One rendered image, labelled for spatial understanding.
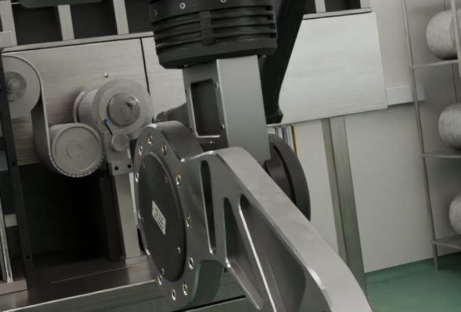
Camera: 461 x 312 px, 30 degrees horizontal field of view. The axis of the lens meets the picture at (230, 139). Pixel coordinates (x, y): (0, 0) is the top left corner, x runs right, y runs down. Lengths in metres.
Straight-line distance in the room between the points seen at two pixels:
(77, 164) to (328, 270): 1.44
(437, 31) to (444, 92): 0.56
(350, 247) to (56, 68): 1.12
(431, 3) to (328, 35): 3.04
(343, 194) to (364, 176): 2.52
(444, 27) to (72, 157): 3.44
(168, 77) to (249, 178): 1.71
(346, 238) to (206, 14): 1.99
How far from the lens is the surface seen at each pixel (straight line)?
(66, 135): 2.02
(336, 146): 2.78
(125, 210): 2.00
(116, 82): 2.04
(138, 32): 2.41
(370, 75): 2.66
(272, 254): 0.70
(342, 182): 2.79
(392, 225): 5.43
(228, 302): 1.87
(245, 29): 0.90
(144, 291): 1.78
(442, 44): 5.17
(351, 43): 2.64
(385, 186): 5.38
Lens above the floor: 1.25
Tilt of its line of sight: 3 degrees down
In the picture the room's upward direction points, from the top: 8 degrees counter-clockwise
